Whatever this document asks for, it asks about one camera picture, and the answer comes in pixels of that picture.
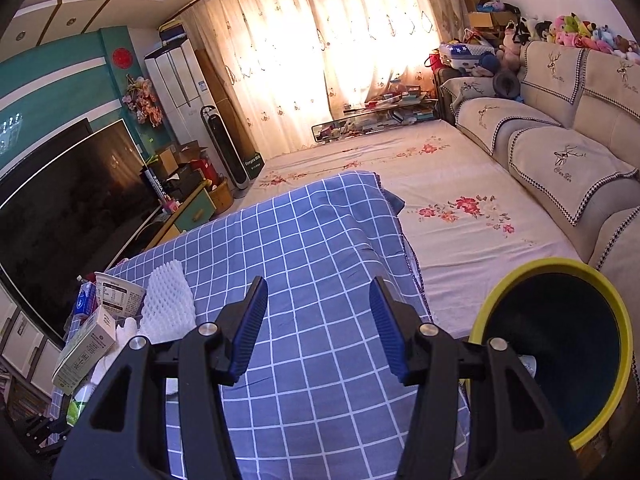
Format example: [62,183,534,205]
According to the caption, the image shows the hanging flower decoration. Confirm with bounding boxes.
[122,76,164,128]

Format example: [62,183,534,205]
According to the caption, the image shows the black flat television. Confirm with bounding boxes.
[0,119,95,183]

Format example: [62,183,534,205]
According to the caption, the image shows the blue star print bag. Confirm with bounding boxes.
[439,42,496,73]

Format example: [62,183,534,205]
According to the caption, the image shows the white foam fruit net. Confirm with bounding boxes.
[137,259,196,343]

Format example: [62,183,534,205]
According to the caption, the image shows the cream floral sheet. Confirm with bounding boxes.
[247,120,583,326]

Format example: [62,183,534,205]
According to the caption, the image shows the clear cup with green band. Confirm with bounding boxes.
[67,385,101,426]

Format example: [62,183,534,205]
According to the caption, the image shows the red fire extinguisher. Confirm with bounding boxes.
[192,158,221,188]

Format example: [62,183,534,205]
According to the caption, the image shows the glass coffee table with clutter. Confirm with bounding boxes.
[311,85,441,143]

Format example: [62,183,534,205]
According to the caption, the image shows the blue checkered tablecloth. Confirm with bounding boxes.
[45,171,473,480]

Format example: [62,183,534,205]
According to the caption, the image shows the white drawer unit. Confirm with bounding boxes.
[0,290,66,376]

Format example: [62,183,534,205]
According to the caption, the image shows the white instant noodle bowl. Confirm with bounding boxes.
[95,272,147,321]

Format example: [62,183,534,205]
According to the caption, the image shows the yellow wooden basin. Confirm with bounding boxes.
[212,180,235,213]

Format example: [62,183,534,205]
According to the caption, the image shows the black badminton tube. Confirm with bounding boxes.
[144,167,168,201]

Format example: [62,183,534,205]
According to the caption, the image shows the white plastic bag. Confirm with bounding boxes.
[92,317,141,391]

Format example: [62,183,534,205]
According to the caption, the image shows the beige sofa with covers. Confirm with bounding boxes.
[437,40,640,321]

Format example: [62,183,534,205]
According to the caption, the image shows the large curved television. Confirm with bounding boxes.
[0,119,161,346]

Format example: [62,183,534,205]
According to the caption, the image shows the row of plush toys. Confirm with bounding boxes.
[500,12,640,63]

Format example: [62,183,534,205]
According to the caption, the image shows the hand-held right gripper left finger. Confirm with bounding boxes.
[52,275,269,480]

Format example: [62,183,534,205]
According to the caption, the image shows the blue tissue pack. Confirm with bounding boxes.
[75,280,98,318]

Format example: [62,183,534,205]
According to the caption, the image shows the dark flat boxes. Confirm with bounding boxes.
[160,20,188,43]

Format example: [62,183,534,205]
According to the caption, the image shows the pile of cardboard boxes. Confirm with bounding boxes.
[145,142,211,196]

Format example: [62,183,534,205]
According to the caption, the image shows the white standing air conditioner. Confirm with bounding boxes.
[145,40,223,131]

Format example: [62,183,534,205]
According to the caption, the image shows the beige cardboard box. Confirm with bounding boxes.
[52,305,118,396]

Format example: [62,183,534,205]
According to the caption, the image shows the yellow green television cabinet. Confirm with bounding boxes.
[107,180,221,271]

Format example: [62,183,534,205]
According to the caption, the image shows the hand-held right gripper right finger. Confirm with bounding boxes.
[369,276,583,480]

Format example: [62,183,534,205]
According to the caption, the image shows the cream embroidered curtain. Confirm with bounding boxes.
[182,0,466,161]

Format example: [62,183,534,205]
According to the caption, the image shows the dark round cushion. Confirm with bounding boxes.
[492,67,521,98]

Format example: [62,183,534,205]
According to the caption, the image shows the yellow trash bin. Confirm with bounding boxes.
[467,258,633,453]

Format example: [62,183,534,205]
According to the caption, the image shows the black tower fan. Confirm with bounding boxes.
[200,105,249,191]

